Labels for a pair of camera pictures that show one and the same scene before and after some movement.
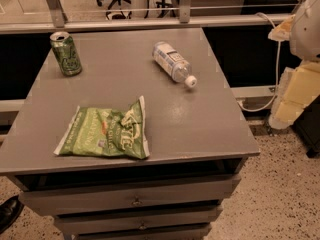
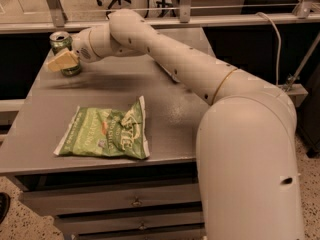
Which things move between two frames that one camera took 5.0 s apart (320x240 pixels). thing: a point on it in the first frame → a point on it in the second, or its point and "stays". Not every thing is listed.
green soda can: (66, 53) stays
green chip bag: (107, 132) stays
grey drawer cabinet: (198, 141) stays
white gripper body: (307, 30) → (82, 47)
